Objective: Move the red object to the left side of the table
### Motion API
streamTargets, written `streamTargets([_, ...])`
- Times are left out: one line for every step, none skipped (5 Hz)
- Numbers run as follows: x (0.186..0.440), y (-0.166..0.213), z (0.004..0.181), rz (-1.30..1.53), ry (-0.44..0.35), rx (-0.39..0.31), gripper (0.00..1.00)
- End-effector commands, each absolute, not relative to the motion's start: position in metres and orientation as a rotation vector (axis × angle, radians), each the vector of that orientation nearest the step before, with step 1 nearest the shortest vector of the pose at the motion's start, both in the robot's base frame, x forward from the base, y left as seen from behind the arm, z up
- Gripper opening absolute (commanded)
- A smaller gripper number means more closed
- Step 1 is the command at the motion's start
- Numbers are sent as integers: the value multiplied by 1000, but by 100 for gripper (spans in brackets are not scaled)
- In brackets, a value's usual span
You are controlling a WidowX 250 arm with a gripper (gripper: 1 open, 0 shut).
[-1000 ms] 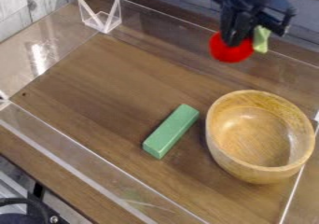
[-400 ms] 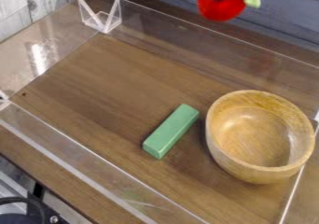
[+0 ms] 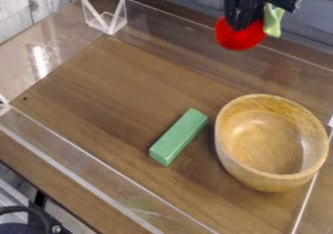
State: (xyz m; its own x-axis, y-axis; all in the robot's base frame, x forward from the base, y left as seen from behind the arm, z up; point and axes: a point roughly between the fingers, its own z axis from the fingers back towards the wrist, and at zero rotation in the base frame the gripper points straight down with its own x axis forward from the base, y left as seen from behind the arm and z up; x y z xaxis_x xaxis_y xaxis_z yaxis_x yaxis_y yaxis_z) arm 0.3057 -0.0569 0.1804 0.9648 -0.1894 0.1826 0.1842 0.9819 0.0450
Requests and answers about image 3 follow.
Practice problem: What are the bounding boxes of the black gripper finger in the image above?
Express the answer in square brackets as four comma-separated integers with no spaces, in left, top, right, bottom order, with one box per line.
[234,0,263,31]
[223,0,239,29]

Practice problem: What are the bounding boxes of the red plush toy green leaf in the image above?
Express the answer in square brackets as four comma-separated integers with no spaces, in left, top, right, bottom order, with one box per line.
[214,3,285,51]

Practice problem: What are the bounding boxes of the wooden bowl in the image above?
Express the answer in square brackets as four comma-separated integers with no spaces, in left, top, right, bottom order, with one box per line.
[214,94,329,192]

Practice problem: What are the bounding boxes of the green rectangular block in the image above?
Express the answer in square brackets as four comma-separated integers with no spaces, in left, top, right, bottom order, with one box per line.
[147,108,207,167]

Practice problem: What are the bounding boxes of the clear acrylic corner bracket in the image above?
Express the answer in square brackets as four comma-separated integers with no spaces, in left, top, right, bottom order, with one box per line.
[81,0,127,35]

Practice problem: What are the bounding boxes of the clear acrylic enclosure wall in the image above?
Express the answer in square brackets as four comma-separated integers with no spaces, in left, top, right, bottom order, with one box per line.
[0,0,333,234]

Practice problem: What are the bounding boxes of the black clamp with cable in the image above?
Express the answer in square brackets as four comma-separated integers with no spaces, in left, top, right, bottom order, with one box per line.
[0,201,74,234]

